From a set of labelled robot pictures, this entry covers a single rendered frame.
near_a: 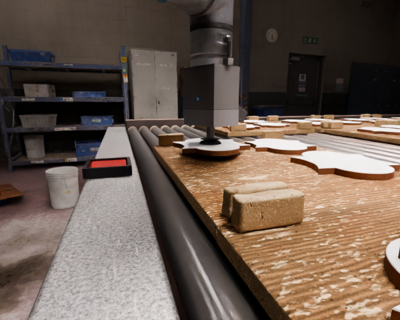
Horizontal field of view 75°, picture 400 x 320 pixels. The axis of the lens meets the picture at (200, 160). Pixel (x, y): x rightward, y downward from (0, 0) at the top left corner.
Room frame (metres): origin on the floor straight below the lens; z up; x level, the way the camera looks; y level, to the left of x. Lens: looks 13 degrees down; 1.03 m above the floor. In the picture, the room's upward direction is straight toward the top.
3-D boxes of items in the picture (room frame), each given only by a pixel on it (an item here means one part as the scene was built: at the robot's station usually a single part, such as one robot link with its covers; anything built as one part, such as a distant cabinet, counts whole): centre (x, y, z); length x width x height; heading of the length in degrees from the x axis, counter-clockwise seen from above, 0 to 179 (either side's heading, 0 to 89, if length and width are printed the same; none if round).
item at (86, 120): (4.53, 1.77, 0.72); 0.50 x 0.38 x 0.16; 102
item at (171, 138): (0.59, 0.07, 0.95); 0.06 x 0.02 x 0.03; 107
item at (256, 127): (1.10, -0.20, 0.94); 0.41 x 0.35 x 0.04; 17
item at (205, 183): (0.44, -0.12, 0.93); 0.41 x 0.35 x 0.02; 17
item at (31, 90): (4.26, 2.55, 1.20); 0.36 x 0.28 x 0.22; 97
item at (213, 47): (0.49, -0.02, 1.13); 0.08 x 0.08 x 0.05
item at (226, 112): (0.50, -0.04, 1.05); 0.12 x 0.09 x 0.16; 131
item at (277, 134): (0.67, -0.19, 0.95); 0.06 x 0.02 x 0.03; 107
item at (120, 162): (0.44, 0.16, 0.92); 0.06 x 0.06 x 0.01; 17
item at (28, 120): (4.20, 2.59, 0.74); 0.44 x 0.36 x 0.20; 96
